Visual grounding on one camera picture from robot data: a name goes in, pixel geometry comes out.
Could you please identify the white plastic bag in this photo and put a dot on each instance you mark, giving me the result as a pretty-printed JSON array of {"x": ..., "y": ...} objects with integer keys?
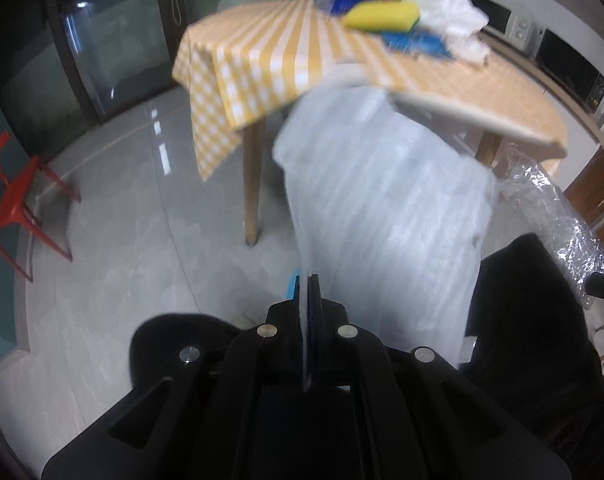
[{"x": 390, "y": 218}]

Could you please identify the red plastic chair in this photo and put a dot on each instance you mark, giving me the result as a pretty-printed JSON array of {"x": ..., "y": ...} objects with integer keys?
[{"x": 14, "y": 208}]

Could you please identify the clear plastic wrap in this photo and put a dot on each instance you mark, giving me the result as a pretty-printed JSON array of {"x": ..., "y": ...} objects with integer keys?
[{"x": 457, "y": 23}]

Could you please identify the blue torn wrapper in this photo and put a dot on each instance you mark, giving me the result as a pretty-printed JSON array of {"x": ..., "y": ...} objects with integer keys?
[{"x": 416, "y": 42}]

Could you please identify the white microwave oven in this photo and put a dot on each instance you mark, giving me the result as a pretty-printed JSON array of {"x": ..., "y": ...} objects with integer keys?
[{"x": 512, "y": 26}]

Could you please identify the blue trash basket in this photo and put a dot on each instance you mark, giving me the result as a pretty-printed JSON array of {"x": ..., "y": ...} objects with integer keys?
[{"x": 294, "y": 284}]

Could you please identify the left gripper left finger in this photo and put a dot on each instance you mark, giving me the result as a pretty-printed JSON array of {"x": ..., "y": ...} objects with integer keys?
[{"x": 288, "y": 344}]

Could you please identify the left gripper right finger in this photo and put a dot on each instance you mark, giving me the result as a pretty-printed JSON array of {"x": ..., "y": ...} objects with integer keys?
[{"x": 324, "y": 317}]

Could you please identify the yellow green sponge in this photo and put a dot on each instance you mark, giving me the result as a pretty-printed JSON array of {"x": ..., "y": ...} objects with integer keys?
[{"x": 383, "y": 16}]

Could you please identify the person's black trouser leg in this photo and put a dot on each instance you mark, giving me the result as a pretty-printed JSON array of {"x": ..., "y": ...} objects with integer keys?
[{"x": 533, "y": 356}]

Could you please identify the black toaster oven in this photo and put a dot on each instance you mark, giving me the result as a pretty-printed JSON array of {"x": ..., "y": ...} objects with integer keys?
[{"x": 571, "y": 70}]

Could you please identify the round table with checkered cloth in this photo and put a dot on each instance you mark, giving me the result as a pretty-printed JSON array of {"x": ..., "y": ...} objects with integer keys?
[{"x": 244, "y": 63}]

